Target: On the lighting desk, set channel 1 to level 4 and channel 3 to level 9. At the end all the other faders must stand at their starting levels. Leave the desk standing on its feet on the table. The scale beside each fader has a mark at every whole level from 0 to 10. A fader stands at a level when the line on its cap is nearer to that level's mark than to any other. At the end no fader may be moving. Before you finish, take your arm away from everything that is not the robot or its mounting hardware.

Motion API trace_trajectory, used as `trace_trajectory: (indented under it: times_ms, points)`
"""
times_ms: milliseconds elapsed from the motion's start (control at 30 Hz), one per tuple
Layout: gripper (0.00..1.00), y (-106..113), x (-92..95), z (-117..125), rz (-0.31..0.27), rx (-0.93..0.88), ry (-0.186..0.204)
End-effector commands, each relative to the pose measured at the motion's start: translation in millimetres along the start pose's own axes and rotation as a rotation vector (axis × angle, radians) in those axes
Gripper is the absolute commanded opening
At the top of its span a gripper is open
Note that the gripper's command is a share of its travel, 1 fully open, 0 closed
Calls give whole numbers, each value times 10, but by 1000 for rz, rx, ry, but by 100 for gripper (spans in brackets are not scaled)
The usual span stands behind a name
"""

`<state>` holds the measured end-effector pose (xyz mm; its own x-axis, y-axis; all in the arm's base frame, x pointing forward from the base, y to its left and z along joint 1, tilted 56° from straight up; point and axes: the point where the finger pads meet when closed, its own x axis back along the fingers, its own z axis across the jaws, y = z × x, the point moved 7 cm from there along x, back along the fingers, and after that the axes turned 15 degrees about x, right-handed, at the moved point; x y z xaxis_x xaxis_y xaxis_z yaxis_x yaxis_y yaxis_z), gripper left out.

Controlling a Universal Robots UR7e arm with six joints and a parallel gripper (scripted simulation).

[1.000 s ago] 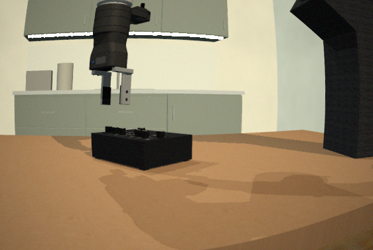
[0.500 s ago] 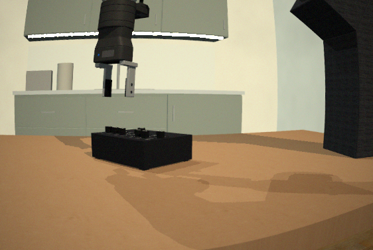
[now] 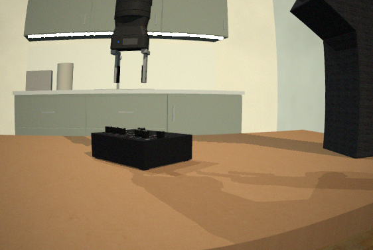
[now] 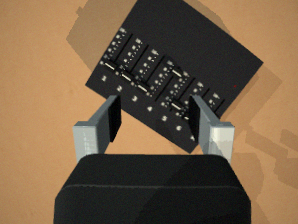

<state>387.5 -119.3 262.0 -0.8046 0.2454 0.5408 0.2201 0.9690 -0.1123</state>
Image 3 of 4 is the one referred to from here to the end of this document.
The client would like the black lighting desk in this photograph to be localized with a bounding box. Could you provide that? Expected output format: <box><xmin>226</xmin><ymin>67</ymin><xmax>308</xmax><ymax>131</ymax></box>
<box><xmin>91</xmin><ymin>126</ymin><xmax>192</xmax><ymax>170</ymax></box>

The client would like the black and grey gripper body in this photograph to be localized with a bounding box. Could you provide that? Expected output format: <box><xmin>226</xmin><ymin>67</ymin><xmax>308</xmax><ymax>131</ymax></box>
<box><xmin>110</xmin><ymin>0</ymin><xmax>152</xmax><ymax>51</ymax></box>

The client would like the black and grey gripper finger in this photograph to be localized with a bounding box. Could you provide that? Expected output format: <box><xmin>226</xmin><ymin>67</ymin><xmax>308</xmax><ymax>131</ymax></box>
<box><xmin>110</xmin><ymin>50</ymin><xmax>121</xmax><ymax>83</ymax></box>
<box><xmin>141</xmin><ymin>49</ymin><xmax>150</xmax><ymax>83</ymax></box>

